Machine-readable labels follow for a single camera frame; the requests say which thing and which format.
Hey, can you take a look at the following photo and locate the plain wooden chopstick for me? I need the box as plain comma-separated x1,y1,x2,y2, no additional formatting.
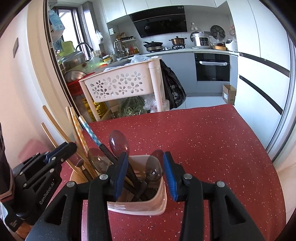
42,105,98,178

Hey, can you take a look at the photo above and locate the yellow patterned wooden chopstick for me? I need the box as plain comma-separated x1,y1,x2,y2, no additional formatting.
69,107,89,157

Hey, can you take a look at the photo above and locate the blue patterned wooden chopstick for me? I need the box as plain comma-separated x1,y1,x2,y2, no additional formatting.
79,116,140,188

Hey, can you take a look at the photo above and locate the brown handled metal spoon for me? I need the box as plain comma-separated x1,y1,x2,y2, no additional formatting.
109,130,130,158

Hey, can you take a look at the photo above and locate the wooden chopstick in cup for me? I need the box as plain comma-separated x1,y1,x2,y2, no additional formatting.
66,106,86,158

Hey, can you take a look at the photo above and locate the red speckled table mat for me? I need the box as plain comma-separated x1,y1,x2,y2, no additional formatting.
90,104,286,240

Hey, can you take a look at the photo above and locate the pink utensil holder cup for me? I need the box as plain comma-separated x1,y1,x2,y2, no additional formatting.
107,155,168,216

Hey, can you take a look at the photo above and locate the dark spoon in cup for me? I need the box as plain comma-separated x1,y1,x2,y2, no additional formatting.
145,150,164,184

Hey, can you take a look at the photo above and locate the red plastic basket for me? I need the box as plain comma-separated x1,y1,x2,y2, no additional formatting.
67,72,94,97

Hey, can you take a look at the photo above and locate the green vegetables bundle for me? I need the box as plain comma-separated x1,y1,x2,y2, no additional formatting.
118,96,147,118

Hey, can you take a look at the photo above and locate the cardboard box on floor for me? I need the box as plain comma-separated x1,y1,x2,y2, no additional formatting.
222,84,236,105

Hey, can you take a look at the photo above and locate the black plastic bag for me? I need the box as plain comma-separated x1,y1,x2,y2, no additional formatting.
159,59,187,109

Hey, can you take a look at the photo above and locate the white refrigerator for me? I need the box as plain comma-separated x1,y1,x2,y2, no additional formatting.
227,1,290,148

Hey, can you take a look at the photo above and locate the beige perforated storage cart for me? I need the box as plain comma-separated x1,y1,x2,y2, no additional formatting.
79,56,169,121

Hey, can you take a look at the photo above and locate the black built-in oven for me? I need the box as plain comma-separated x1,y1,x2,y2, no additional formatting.
194,53,230,82

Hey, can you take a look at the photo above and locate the black wok on stove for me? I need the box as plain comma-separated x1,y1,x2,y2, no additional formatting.
144,41,163,52

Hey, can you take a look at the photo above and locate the silver rice cooker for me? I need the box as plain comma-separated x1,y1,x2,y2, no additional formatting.
190,32,211,49

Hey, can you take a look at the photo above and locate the steel cooking pot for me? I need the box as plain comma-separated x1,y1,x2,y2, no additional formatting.
169,36,187,46

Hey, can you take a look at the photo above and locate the black range hood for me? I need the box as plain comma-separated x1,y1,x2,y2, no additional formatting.
129,6,187,38

